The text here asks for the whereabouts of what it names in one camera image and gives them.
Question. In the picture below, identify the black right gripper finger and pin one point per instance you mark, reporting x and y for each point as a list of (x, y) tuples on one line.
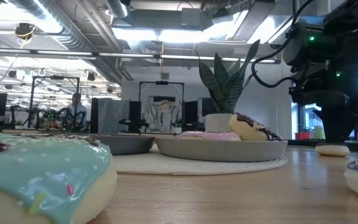
[(345, 127), (329, 127)]

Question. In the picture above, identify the plain cream donut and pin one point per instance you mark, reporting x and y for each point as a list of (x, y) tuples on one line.
[(332, 151)]

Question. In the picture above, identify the cream donut chocolate drizzle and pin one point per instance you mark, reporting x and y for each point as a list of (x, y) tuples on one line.
[(247, 129)]

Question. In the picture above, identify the pink glazed donut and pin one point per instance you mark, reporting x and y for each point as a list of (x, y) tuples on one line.
[(210, 136)]

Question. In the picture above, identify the chocolate donut white drizzle sprinkles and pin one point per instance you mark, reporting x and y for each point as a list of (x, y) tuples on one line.
[(92, 140)]

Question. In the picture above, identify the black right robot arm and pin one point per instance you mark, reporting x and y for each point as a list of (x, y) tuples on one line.
[(322, 46)]

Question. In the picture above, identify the pale green bottle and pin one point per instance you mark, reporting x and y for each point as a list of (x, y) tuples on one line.
[(319, 132)]

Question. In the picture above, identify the red box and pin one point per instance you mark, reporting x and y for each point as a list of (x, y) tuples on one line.
[(301, 136)]

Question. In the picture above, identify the green snake plant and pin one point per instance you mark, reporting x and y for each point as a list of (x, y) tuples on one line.
[(228, 90)]

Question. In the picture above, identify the grey round plate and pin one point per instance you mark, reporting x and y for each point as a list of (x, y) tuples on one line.
[(126, 144), (222, 151)]

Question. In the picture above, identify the white plant pot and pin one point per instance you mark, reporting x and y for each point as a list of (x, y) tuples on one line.
[(216, 123)]

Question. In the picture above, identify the white woven round placemat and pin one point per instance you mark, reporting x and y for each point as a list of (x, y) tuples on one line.
[(172, 165)]

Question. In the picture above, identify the pale draped cloth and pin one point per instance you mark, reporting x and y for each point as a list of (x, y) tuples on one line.
[(162, 115)]

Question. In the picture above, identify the long ceiling light strip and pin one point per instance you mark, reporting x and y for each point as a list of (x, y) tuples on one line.
[(126, 55)]

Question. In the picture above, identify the grey partition panel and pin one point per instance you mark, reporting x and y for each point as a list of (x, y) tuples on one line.
[(112, 115)]

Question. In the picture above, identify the person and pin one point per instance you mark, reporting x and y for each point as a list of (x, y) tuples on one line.
[(76, 109)]

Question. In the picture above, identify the teal glazed donut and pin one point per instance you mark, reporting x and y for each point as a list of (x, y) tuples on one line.
[(42, 168)]

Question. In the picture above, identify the black rig frame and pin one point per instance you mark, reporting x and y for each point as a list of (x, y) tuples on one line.
[(140, 93), (31, 99)]

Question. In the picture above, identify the silver ceiling air duct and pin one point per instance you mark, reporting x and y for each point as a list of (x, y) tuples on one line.
[(70, 28)]

